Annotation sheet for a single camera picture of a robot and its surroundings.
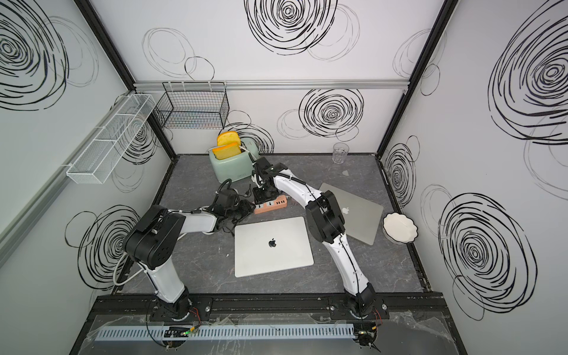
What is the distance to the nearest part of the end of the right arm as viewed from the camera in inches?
29.0

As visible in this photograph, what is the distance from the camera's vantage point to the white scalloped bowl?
885mm

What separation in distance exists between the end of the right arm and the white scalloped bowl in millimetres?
492
